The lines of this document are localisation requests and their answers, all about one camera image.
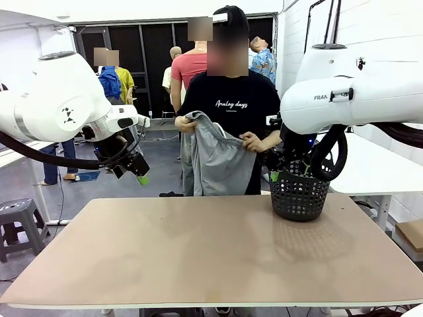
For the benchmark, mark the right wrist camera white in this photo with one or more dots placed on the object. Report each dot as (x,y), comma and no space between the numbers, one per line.
(272,119)

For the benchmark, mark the black cap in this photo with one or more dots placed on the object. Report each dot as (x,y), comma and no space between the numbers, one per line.
(236,16)

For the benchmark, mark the mannequin in red top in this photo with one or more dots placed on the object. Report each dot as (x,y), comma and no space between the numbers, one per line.
(188,66)

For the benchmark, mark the black perforated plastic basket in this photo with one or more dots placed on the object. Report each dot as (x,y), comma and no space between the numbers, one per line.
(299,201)

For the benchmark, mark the large white side table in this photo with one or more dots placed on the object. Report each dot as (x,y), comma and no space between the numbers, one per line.
(363,178)

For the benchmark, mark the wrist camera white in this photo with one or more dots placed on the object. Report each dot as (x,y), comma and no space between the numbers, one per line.
(272,119)
(144,121)

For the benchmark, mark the person in black T-shirt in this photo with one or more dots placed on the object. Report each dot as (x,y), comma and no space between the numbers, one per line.
(231,115)

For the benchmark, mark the brown cardboard box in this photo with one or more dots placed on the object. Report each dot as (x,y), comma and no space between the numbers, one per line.
(411,232)

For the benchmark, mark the person's right hand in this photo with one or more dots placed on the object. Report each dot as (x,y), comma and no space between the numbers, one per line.
(184,125)

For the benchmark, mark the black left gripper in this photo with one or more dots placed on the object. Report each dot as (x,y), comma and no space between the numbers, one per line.
(127,155)

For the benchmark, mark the person's left hand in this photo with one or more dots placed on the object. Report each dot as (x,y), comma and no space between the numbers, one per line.
(253,142)

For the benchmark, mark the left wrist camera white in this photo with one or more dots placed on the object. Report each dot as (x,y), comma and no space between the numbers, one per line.
(144,121)

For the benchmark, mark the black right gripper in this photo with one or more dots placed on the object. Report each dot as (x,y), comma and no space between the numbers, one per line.
(297,145)

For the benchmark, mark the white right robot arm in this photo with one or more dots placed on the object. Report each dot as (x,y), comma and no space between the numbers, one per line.
(330,105)

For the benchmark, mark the mannequin in yellow shirt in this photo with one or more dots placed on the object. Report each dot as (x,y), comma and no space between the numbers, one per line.
(127,81)

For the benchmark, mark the grey plastic stool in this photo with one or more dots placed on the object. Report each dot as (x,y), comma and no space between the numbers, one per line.
(16,206)

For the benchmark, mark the grey training pants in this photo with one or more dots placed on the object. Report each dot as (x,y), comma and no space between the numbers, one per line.
(218,158)

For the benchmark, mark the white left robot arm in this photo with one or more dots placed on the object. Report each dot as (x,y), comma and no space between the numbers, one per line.
(49,92)

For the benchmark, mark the white sheet on black stand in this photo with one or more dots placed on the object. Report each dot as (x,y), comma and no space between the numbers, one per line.
(319,23)

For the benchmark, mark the person's left forearm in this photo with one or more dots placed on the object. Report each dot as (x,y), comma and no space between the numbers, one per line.
(271,140)

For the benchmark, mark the mannequin in patterned blue shirt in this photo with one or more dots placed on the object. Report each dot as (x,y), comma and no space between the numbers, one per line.
(264,62)

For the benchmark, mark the mannequin legs blue jeans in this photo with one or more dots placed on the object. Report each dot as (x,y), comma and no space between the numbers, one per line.
(51,165)

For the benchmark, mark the beige mannequin cream shirt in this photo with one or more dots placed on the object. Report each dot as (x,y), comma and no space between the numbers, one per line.
(167,79)

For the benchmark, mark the small black tripod camera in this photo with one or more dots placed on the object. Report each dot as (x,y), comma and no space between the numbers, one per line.
(360,62)

